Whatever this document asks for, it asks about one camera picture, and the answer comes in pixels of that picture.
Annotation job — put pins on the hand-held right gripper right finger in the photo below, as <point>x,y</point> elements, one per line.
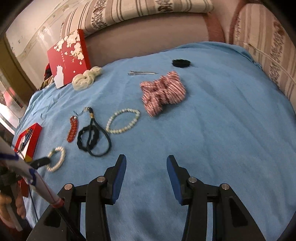
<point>174,172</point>

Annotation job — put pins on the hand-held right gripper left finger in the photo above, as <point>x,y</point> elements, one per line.
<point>119,171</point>

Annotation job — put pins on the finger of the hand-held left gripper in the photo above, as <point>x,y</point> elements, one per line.
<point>41,162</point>

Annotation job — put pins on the person's left hand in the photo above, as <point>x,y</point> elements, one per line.
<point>21,209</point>

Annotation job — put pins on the small red box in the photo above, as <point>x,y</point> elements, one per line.
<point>29,141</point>

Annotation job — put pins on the blue blanket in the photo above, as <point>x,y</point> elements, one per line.
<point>219,129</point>

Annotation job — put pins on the red striped bow scrunchie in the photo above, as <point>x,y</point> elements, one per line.
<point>163,92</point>

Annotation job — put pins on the dark patterned cloth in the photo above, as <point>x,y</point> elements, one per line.
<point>47,80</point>

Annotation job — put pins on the white scrunchie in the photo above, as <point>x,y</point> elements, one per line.
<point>86,78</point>

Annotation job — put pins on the silver hair clip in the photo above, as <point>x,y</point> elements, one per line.
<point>141,73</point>

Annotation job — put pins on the red blossom print box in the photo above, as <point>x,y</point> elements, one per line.
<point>69,58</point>

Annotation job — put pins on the mauve sofa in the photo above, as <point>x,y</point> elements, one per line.
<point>148,39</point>

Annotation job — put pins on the long striped cushion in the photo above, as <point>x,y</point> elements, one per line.
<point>129,16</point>

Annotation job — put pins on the striped patterned cushion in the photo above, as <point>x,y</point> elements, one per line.
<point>266,41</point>

